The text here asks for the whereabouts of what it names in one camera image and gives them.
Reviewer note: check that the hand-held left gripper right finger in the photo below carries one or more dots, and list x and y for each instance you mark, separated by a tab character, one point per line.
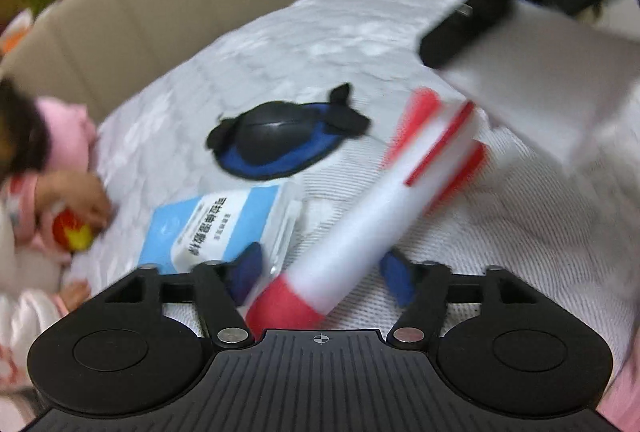
397	279

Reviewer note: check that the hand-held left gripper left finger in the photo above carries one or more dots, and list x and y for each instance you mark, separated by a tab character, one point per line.
247	269

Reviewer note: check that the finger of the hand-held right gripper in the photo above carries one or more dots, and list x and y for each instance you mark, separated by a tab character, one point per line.
460	34

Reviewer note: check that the red white foam rocket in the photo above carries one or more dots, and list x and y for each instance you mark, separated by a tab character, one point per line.
350	237

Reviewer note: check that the large cardboard box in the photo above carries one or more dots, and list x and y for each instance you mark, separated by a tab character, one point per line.
150	11

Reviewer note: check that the blue white tissue packet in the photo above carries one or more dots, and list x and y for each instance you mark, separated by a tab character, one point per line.
210	222

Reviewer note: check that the white quilted mattress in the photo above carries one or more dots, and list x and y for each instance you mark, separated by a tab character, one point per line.
300	46

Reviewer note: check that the red ball yellow star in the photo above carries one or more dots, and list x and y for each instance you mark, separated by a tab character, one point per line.
72	232

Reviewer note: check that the pink cloth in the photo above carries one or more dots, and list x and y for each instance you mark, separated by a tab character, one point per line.
620	407

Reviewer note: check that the orange white toy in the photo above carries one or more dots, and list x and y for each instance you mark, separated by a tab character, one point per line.
15	36

